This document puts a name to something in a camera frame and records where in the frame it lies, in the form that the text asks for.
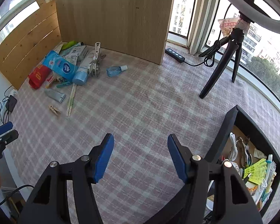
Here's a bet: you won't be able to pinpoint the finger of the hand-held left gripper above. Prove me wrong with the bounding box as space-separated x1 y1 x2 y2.
0 121 14 138
0 130 19 150

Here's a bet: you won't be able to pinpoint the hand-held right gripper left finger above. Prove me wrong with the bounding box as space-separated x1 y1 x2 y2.
19 133 115 224

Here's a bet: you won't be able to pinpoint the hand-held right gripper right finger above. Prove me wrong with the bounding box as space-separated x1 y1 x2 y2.
167 134 264 224

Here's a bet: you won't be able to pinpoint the large wooden clothespin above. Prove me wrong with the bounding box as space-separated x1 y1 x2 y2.
49 105 61 116

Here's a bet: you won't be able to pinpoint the white usb cable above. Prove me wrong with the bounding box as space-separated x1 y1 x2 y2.
227 133 239 162

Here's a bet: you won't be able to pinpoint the silver tube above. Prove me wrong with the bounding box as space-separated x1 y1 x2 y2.
45 89 66 103

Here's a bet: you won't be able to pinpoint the black storage box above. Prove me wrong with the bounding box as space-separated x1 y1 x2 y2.
204 105 280 220

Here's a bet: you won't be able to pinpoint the red printed bag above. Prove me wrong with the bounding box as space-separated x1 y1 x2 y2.
28 65 52 89

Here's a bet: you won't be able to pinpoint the red white snack sachet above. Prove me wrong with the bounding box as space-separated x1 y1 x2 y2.
45 74 60 86

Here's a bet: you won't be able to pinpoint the silver metal clip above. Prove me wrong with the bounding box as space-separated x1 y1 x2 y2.
236 136 252 168

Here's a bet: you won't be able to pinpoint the yellow shuttlecock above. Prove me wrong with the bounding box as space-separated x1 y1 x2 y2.
243 158 267 185

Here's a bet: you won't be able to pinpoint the orange white creamer sachet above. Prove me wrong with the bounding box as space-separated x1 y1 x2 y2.
245 181 259 197

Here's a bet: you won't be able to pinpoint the light blue wipes packet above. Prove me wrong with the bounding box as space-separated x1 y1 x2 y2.
42 50 61 69

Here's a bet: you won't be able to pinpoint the white blue cleanser tube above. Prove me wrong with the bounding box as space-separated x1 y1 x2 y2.
72 51 96 85

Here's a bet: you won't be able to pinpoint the slim white tube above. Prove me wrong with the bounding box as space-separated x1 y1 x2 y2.
263 154 273 194

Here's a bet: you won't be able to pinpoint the black power adapter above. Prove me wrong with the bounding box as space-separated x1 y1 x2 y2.
6 95 17 112

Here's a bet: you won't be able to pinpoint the wrapped wooden chopsticks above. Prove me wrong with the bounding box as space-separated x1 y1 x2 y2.
65 84 77 117

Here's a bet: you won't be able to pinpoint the pink plaid cloth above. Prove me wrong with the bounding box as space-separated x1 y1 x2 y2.
8 41 280 224

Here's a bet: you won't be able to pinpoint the wooden slat panel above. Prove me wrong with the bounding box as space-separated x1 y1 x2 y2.
0 0 62 91

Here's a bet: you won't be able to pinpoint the blue tissue packet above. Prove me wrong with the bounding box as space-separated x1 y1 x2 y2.
52 56 78 83

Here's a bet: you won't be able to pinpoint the small blue bottle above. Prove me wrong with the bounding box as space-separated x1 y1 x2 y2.
107 65 128 77

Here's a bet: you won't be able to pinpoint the metal kitchen tool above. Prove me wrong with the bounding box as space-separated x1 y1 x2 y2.
87 42 106 77

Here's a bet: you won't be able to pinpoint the black power strip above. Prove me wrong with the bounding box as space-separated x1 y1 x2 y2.
165 48 185 63

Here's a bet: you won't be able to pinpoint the black tripod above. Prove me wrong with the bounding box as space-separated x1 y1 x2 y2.
199 27 245 99

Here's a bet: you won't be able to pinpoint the green packet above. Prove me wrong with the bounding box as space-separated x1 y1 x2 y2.
61 40 77 50

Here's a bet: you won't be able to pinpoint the white medicine box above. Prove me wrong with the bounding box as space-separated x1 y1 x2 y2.
65 44 88 64

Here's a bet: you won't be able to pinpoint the crumpled printed packet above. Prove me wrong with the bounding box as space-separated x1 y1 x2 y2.
218 17 256 38

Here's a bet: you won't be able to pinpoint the light wooden board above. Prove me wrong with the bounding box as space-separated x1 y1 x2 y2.
55 0 176 65

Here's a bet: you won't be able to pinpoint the black adapter cable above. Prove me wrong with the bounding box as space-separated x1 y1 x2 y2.
0 86 11 124

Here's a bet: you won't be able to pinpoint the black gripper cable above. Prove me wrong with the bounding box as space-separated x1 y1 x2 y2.
0 184 34 206

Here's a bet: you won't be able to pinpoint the black ring light cable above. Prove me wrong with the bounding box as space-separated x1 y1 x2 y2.
184 3 231 67

